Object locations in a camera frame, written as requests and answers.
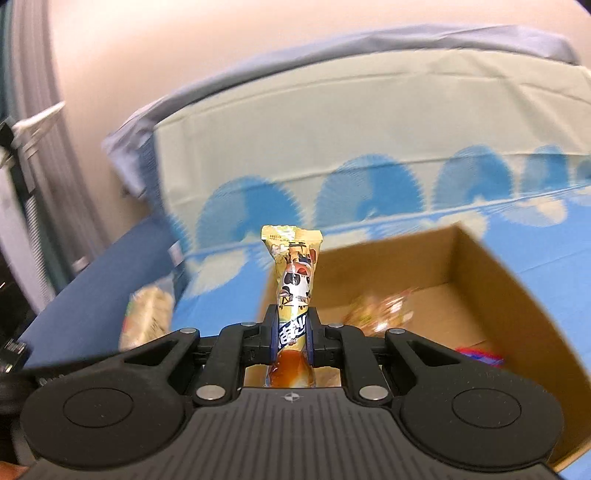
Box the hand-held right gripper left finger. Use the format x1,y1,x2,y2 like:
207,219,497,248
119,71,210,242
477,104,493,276
116,305,280,408

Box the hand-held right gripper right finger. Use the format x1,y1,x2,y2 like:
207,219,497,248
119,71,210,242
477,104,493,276
307,305,463,408

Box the brown cardboard box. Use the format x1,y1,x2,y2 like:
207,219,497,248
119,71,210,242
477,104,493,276
242,224,591,472

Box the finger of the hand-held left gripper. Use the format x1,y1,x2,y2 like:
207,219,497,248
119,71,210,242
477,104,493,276
0,364,100,417

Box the white plastic hanger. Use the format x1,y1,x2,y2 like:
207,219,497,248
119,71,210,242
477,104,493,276
11,102,66,140

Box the blue fan-print blanket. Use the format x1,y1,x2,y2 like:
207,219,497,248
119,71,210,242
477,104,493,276
152,51,591,477

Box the blue sofa armrest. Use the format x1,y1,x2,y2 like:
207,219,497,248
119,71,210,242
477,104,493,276
21,217,186,371

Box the yellow snack packet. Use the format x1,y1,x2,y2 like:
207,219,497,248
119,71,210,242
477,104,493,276
261,224,324,389

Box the clear bag of biscuits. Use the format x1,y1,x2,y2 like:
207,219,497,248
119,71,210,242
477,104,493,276
346,285,417,335

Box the grey curtain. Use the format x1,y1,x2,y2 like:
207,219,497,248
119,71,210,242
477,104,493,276
0,0,112,315

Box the grey-blue sofa back cushion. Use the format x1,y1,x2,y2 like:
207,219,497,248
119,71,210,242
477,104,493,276
102,25,583,200

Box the clear bag of green nuts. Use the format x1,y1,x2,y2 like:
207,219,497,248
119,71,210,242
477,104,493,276
119,285,175,352

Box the red and white snack packet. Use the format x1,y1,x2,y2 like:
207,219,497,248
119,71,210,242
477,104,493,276
455,345,505,367

